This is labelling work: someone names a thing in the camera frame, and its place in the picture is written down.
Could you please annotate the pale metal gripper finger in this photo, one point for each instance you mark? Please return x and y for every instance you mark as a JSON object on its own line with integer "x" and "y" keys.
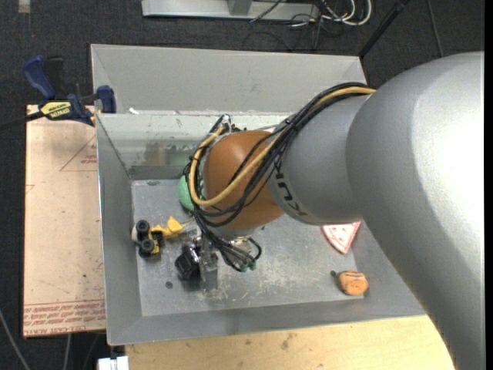
{"x": 211, "y": 278}

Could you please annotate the grey metal bin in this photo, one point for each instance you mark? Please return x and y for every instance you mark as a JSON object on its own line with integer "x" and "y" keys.
{"x": 292, "y": 283}

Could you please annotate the black blocky object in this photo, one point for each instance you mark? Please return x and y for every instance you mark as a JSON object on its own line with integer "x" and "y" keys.
{"x": 187, "y": 263}

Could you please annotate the green ball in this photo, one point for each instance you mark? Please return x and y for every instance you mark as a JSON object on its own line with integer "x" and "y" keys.
{"x": 185, "y": 197}

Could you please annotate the yellow toy truck, black wheels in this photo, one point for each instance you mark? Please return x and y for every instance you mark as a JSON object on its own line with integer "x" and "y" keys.
{"x": 151, "y": 238}

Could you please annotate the pink triangular toy slice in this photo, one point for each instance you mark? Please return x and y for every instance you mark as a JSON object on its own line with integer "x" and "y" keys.
{"x": 342, "y": 236}

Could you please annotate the orange toy food piece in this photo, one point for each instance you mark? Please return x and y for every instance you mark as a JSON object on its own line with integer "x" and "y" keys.
{"x": 353, "y": 282}

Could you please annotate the brown cardboard board, red print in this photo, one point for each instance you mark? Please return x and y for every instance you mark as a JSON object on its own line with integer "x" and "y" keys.
{"x": 61, "y": 214}

